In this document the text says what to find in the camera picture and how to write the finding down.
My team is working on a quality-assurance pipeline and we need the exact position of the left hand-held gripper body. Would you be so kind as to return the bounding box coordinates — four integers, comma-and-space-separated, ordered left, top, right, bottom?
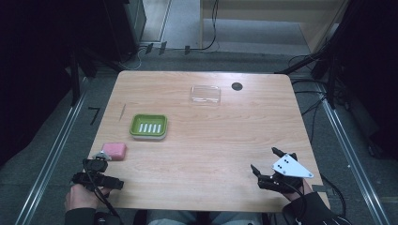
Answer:
72, 151, 125, 192

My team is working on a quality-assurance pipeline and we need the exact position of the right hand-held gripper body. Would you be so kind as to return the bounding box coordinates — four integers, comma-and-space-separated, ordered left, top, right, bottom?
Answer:
257, 152, 314, 193

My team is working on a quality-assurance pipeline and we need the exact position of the pink soap bar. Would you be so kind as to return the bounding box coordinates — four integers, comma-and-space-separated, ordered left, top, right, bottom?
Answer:
101, 142, 128, 162

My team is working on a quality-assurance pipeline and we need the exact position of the green soap dish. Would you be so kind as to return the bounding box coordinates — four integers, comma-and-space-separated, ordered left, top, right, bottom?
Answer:
129, 113, 169, 141

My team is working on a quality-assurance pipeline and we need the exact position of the person's left hand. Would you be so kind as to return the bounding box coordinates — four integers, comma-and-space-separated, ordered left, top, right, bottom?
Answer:
64, 183, 112, 212

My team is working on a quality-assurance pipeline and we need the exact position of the person's right hand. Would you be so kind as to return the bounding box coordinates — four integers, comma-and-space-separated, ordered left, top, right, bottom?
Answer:
280, 179, 314, 203

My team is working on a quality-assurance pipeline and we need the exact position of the thin wooden stick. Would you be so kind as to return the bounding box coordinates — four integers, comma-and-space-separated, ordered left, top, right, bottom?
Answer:
118, 103, 127, 123

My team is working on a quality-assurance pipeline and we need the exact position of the black tripod stand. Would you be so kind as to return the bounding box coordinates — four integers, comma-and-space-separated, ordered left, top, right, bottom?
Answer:
274, 43, 343, 111

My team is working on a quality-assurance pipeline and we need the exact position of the clear plastic lid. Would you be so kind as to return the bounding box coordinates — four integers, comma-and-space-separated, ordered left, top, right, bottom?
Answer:
189, 84, 222, 107

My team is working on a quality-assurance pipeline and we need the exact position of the black metal stand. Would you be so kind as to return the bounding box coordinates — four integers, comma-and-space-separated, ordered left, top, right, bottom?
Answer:
69, 51, 82, 107

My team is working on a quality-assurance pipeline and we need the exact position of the light wooden furniture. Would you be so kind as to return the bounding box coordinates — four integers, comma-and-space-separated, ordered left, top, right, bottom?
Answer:
199, 0, 349, 54

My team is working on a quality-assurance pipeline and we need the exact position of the black cabinet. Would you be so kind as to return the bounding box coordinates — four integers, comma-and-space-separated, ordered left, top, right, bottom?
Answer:
102, 0, 147, 63

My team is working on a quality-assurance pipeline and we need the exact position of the black floor cable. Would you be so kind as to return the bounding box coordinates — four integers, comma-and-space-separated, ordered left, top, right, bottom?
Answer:
318, 172, 347, 218
292, 78, 330, 145

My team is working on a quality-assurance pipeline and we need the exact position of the metal floor rail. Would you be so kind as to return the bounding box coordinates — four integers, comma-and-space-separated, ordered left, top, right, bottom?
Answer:
320, 97, 392, 225
14, 77, 89, 225

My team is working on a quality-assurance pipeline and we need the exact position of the black hanging cable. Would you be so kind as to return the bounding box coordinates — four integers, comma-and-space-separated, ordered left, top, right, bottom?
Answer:
187, 0, 221, 53

